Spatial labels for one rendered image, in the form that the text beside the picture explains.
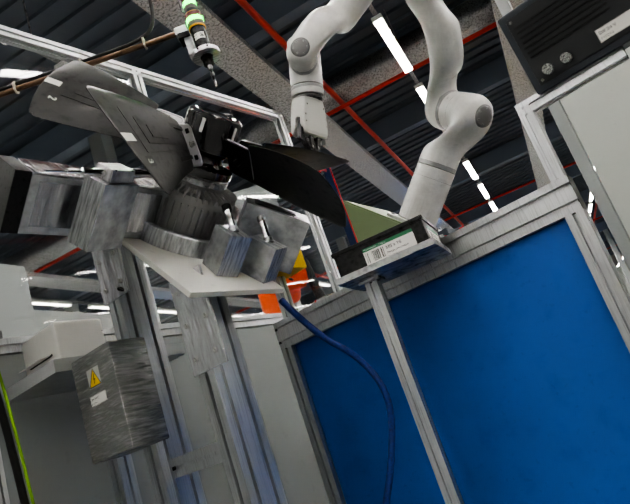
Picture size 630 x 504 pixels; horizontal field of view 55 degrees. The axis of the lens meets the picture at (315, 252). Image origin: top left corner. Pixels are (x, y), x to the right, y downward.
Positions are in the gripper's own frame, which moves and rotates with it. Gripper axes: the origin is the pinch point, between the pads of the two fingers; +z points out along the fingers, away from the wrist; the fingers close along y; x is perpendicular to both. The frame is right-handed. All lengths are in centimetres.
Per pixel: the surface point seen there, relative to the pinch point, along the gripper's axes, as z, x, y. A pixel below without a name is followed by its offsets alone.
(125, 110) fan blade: 2, 5, 59
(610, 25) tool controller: -13, 70, -10
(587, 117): -35, 33, -157
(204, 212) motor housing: 16.4, -3.7, 34.8
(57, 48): -59, -97, 12
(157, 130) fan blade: 4, 5, 53
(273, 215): 16.9, 2.6, 20.1
